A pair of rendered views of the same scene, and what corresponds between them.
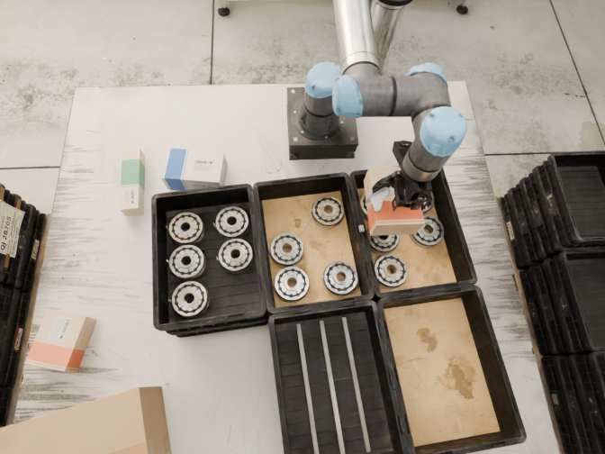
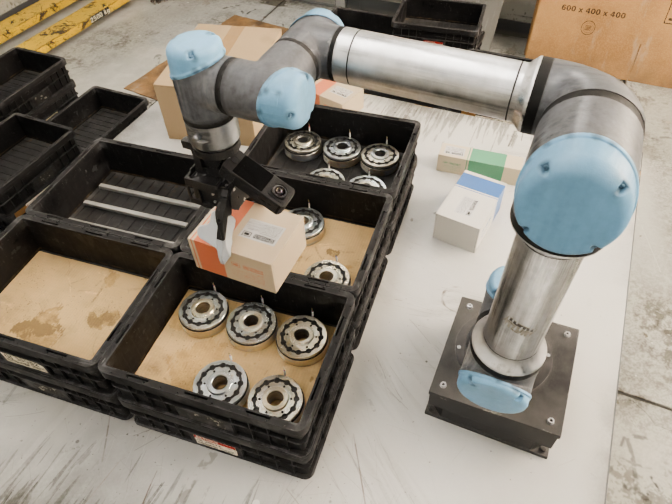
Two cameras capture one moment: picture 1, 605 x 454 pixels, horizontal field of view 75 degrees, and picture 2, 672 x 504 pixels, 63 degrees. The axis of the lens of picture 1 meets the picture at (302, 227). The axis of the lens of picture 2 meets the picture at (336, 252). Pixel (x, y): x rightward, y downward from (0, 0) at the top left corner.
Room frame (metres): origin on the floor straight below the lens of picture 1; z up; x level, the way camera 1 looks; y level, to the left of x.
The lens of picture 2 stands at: (0.96, -0.69, 1.79)
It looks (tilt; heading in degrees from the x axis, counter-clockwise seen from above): 48 degrees down; 124
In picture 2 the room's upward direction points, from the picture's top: 2 degrees counter-clockwise
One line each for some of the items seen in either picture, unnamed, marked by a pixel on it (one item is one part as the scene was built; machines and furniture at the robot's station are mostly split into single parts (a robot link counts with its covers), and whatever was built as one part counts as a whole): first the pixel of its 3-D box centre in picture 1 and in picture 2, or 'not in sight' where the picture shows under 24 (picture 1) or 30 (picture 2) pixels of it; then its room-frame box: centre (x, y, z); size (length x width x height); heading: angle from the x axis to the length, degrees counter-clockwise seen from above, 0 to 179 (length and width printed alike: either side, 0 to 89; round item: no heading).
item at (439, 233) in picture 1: (428, 230); (220, 384); (0.48, -0.39, 0.86); 0.10 x 0.10 x 0.01
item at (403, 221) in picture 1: (392, 201); (249, 242); (0.46, -0.23, 1.08); 0.16 x 0.12 x 0.07; 9
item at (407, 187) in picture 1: (411, 183); (218, 169); (0.43, -0.23, 1.24); 0.09 x 0.08 x 0.12; 9
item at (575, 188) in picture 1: (562, 215); not in sight; (0.84, -1.19, 0.37); 0.40 x 0.30 x 0.45; 9
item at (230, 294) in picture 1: (210, 258); (333, 161); (0.32, 0.26, 0.87); 0.40 x 0.30 x 0.11; 14
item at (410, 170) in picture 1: (424, 161); (211, 128); (0.44, -0.23, 1.32); 0.08 x 0.08 x 0.05
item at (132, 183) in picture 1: (132, 181); (479, 163); (0.60, 0.62, 0.73); 0.24 x 0.06 x 0.06; 13
